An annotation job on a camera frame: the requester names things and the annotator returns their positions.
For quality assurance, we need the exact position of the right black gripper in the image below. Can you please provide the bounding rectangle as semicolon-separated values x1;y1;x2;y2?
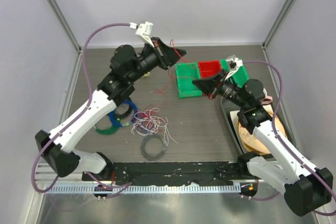
193;69;249;110

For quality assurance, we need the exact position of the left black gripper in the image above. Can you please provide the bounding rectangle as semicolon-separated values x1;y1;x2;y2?
128;37;186;84

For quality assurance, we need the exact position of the red thin cable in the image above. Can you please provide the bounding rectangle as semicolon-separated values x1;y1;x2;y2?
153;39;203;109

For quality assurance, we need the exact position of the white cable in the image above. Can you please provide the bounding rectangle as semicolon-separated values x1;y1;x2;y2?
130;107;179;146

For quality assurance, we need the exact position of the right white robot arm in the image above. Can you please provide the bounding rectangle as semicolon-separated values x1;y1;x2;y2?
192;70;335;217

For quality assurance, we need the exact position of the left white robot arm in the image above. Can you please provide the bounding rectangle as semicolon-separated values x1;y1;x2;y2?
35;37;186;182

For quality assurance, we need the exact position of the red plastic bin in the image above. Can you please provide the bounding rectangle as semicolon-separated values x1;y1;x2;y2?
197;60;222;78

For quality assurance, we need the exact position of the left green plastic bin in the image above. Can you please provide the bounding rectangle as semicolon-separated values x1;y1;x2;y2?
175;62;203;98

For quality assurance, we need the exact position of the green plastic bin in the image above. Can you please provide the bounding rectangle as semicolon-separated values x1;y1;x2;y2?
175;62;203;98
220;59;249;88

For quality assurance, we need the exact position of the dark grey tray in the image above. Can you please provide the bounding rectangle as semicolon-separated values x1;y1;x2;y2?
220;98;296;155

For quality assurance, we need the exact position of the right green plastic bin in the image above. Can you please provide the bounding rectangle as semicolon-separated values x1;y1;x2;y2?
220;59;249;88

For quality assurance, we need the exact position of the yellow ceramic mug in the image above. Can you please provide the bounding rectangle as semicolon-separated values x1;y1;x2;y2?
141;72;150;79

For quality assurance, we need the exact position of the white square plate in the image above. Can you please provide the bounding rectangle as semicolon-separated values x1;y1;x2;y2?
229;104;274;141

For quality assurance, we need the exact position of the pink ceramic mug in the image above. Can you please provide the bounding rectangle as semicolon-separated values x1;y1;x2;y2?
262;89;273;105

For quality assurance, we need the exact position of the bird pattern plate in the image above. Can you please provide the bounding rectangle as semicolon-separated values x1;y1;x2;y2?
237;110;288;155

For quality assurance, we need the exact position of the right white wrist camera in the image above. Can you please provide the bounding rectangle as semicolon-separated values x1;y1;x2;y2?
225;55;243;80

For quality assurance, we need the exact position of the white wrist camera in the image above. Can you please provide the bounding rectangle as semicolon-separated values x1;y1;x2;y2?
225;55;243;80
129;22;154;47

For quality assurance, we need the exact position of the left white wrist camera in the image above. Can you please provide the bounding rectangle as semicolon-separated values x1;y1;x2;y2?
129;22;154;47

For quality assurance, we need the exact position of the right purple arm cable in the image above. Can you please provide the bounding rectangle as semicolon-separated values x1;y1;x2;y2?
243;60;336;217

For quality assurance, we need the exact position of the black coiled cable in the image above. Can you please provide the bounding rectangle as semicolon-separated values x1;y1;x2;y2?
112;103;133;120

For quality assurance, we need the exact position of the blue coiled cable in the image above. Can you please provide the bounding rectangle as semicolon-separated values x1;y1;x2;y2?
109;100;139;128

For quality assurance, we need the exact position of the grey coiled cable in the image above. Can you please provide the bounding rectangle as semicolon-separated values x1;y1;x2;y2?
140;134;168;161

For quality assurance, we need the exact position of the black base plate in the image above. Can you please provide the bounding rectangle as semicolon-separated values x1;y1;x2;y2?
81;161;268;186

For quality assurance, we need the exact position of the white slotted cable duct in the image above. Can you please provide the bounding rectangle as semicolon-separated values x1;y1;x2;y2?
48;183;241;194

